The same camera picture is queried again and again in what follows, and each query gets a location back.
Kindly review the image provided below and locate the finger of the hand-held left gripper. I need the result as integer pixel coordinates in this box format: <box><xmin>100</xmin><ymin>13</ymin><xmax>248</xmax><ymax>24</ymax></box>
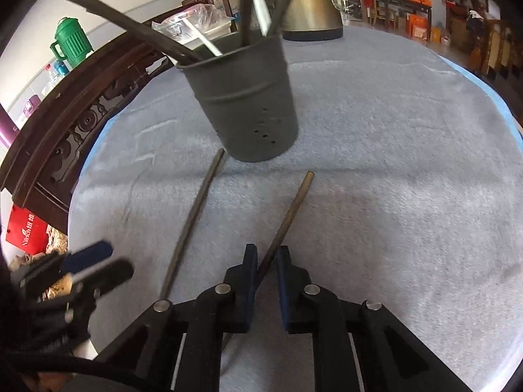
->
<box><xmin>71</xmin><ymin>258</ymin><xmax>135</xmax><ymax>297</ymax></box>
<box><xmin>60</xmin><ymin>241</ymin><xmax>114</xmax><ymax>273</ymax></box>

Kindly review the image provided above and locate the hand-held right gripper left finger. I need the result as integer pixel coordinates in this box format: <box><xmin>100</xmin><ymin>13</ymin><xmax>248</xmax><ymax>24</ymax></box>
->
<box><xmin>94</xmin><ymin>244</ymin><xmax>260</xmax><ymax>392</ymax></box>

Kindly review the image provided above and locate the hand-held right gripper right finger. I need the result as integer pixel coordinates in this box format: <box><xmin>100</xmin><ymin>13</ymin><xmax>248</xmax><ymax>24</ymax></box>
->
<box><xmin>275</xmin><ymin>245</ymin><xmax>470</xmax><ymax>392</ymax></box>

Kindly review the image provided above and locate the dark grey utensil holder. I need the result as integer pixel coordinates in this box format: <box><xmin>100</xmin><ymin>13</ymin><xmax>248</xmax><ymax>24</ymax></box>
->
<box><xmin>177</xmin><ymin>33</ymin><xmax>300</xmax><ymax>163</ymax></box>

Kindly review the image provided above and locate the white handled utensil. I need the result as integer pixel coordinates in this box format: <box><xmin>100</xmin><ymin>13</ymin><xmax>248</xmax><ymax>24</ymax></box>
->
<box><xmin>177</xmin><ymin>13</ymin><xmax>223</xmax><ymax>58</ymax></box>

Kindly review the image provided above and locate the red box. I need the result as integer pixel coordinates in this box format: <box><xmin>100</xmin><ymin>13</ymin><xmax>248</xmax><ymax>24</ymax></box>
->
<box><xmin>5</xmin><ymin>205</ymin><xmax>52</xmax><ymax>256</ymax></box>

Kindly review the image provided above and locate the dark carved wooden chair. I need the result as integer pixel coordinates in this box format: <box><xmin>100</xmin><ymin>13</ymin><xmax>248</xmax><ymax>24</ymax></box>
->
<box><xmin>0</xmin><ymin>10</ymin><xmax>193</xmax><ymax>235</ymax></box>

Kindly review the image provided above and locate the purple plastic container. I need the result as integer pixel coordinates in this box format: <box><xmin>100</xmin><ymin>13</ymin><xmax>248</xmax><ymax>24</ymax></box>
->
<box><xmin>22</xmin><ymin>95</ymin><xmax>42</xmax><ymax>121</ymax></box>

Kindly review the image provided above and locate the clear plastic bottle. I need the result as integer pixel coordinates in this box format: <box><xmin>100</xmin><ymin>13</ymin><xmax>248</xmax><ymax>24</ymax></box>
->
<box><xmin>48</xmin><ymin>60</ymin><xmax>70</xmax><ymax>86</ymax></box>

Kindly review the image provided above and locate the green thermos jug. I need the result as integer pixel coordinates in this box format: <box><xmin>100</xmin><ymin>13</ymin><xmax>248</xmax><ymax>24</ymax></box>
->
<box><xmin>50</xmin><ymin>17</ymin><xmax>95</xmax><ymax>70</ymax></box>

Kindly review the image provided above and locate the white bowl with plastic wrap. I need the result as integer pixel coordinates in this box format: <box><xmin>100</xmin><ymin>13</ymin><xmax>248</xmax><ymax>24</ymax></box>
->
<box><xmin>152</xmin><ymin>3</ymin><xmax>230</xmax><ymax>46</ymax></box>

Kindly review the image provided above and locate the gold electric kettle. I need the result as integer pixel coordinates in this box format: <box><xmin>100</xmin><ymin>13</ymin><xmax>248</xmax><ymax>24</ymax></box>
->
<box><xmin>275</xmin><ymin>0</ymin><xmax>344</xmax><ymax>42</ymax></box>

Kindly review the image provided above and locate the blue table cover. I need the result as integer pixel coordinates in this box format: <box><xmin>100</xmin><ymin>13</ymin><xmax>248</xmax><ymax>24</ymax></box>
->
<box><xmin>439</xmin><ymin>55</ymin><xmax>523</xmax><ymax>152</ymax></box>

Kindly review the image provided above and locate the orange box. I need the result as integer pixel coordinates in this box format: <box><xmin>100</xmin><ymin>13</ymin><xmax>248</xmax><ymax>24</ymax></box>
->
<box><xmin>408</xmin><ymin>14</ymin><xmax>431</xmax><ymax>41</ymax></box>

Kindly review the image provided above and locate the black cable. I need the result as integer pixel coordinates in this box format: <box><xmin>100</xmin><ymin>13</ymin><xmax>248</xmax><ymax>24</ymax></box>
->
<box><xmin>0</xmin><ymin>352</ymin><xmax>168</xmax><ymax>392</ymax></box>

